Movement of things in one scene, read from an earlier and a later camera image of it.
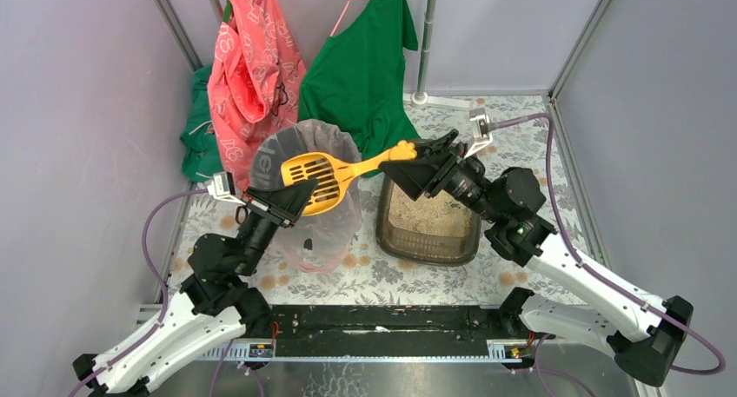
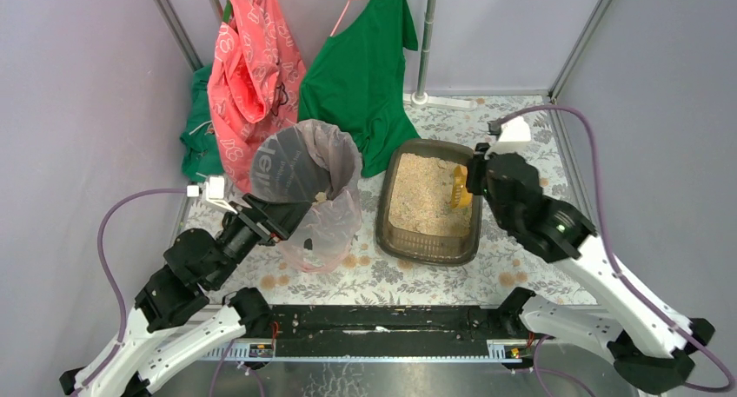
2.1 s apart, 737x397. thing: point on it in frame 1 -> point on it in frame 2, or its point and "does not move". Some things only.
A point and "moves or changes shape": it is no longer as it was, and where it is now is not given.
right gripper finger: (418, 178) -> (477, 169)
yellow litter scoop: (331, 174) moves or changes shape
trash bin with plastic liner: (315, 243) does not move
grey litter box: (435, 230) does not move
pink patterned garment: (257, 75) does not move
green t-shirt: (355, 80) does not move
